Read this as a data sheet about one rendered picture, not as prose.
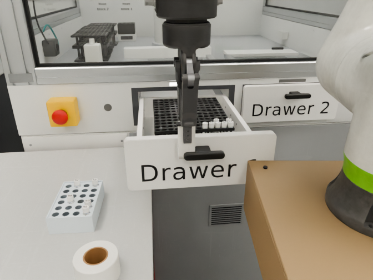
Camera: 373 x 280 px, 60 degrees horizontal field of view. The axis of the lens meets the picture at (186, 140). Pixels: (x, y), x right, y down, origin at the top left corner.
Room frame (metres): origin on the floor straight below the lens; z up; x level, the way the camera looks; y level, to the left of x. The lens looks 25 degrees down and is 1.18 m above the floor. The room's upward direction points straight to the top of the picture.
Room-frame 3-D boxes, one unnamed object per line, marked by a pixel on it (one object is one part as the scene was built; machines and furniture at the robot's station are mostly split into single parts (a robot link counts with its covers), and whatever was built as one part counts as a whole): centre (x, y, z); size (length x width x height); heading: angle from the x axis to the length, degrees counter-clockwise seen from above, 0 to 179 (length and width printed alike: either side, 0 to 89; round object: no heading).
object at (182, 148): (0.52, 0.00, 0.93); 0.03 x 0.01 x 0.07; 96
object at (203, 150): (0.53, -0.03, 0.91); 0.07 x 0.04 x 0.01; 96
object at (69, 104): (0.82, 0.33, 0.88); 0.07 x 0.05 x 0.07; 96
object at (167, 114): (0.75, -0.01, 0.87); 0.22 x 0.18 x 0.06; 6
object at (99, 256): (0.38, 0.14, 0.78); 0.07 x 0.07 x 0.04
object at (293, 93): (0.88, -0.31, 0.91); 0.07 x 0.04 x 0.01; 96
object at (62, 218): (0.54, 0.22, 0.78); 0.12 x 0.08 x 0.04; 4
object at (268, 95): (0.90, -0.31, 0.87); 0.29 x 0.02 x 0.11; 96
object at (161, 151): (0.55, -0.03, 0.87); 0.29 x 0.02 x 0.11; 96
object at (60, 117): (0.79, 0.33, 0.88); 0.04 x 0.03 x 0.04; 96
